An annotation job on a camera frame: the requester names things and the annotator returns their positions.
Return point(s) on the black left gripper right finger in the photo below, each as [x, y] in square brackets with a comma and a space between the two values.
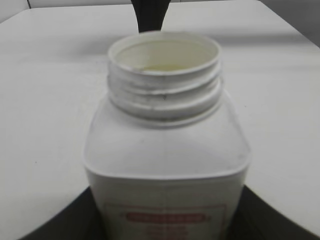
[254, 219]

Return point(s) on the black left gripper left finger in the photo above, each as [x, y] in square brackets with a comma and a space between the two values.
[80, 220]

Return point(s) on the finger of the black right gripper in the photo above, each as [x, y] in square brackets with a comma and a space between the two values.
[150, 14]

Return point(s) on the white strawberry yogurt bottle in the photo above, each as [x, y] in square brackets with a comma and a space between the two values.
[165, 155]

